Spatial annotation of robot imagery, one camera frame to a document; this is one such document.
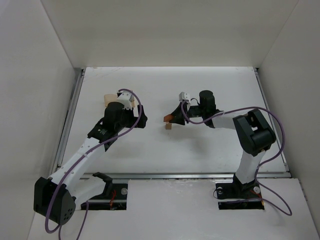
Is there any reddish wooden triangle block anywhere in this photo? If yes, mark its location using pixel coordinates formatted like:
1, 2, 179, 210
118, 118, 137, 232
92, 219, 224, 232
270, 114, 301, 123
163, 114, 175, 123

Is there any amber transparent plastic box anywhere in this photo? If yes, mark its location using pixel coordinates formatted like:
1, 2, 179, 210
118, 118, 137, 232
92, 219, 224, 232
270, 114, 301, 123
104, 94, 136, 109

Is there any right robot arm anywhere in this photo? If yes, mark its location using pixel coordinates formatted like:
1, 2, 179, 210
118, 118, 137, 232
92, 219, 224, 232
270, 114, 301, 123
163, 90, 276, 199

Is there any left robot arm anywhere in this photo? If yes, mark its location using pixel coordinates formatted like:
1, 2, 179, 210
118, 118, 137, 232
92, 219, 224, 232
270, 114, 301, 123
33, 102, 148, 226

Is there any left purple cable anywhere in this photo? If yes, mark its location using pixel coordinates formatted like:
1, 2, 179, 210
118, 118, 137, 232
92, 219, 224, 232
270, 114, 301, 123
44, 88, 144, 240

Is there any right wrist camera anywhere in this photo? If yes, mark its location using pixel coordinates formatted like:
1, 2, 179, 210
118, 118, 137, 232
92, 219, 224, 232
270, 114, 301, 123
178, 92, 191, 103

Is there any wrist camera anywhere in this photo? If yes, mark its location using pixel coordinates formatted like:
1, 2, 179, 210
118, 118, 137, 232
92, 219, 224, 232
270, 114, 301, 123
116, 91, 134, 110
178, 92, 191, 103

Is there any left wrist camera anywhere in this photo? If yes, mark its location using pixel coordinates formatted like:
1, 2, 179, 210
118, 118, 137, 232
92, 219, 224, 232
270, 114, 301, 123
116, 91, 134, 110

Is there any front aluminium rail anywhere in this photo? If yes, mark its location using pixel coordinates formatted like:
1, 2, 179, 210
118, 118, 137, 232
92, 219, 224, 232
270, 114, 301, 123
53, 171, 293, 180

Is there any aluminium rail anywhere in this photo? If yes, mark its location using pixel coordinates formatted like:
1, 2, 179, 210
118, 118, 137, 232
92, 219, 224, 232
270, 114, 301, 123
53, 171, 293, 180
49, 67, 86, 174
253, 67, 290, 172

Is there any right aluminium rail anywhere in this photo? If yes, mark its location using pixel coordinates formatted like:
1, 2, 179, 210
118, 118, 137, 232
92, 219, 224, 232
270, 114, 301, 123
253, 67, 290, 172

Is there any left aluminium rail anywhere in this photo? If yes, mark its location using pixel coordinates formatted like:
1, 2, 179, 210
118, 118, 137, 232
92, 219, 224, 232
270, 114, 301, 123
49, 67, 86, 174

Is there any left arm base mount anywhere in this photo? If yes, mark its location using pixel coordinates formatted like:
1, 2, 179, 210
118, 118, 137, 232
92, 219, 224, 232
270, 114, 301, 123
88, 172, 128, 211

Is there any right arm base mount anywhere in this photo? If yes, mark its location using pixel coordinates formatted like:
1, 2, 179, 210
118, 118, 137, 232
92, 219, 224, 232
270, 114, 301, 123
215, 176, 265, 210

